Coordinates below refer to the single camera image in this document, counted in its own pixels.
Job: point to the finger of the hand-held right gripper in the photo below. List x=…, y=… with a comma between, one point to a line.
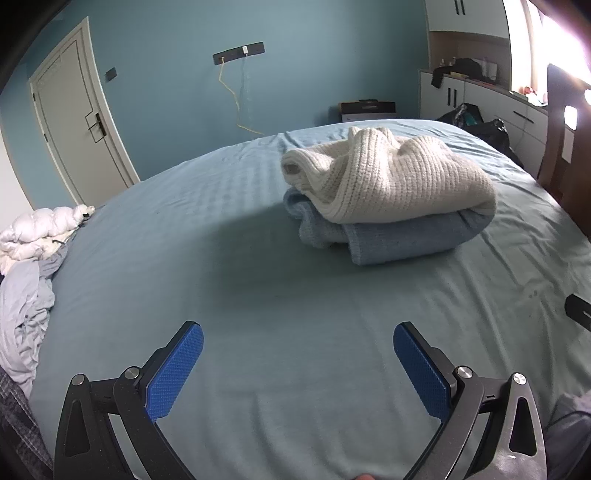
x=579, y=311

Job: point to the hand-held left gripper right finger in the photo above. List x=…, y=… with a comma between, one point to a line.
x=422, y=369

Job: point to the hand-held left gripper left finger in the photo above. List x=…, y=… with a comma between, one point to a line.
x=178, y=369

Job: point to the white knit sweater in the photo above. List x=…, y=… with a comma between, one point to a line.
x=392, y=175

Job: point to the person's lavender clothing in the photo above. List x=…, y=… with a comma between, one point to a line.
x=568, y=438

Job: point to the light blue bed sheet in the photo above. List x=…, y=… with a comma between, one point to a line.
x=277, y=286

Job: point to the light blue knit sweater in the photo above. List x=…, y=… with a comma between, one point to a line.
x=392, y=240

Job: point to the wooden headboard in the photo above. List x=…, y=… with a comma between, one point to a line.
x=556, y=152

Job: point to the crumpled grey-blue sheet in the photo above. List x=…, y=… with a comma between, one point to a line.
x=23, y=304

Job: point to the dark plaid cloth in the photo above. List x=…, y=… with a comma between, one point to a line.
x=18, y=424

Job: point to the black plastic bag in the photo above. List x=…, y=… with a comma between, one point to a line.
x=496, y=131

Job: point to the low white drawer cabinet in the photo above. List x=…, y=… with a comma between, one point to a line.
x=485, y=101

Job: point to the dark cardboard box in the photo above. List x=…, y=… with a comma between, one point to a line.
x=364, y=110

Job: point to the black garment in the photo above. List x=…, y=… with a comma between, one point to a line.
x=466, y=68

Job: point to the bright window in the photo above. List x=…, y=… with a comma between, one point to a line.
x=554, y=37

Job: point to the white room door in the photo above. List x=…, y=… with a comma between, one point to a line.
x=69, y=115

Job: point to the bedside wall lamp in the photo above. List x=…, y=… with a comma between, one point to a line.
x=571, y=114

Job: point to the dark wall light switch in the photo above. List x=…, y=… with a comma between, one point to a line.
x=111, y=74

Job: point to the black wall socket strip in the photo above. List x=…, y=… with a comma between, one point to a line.
x=231, y=56

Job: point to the white wall cabinet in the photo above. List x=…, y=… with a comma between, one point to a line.
x=461, y=14

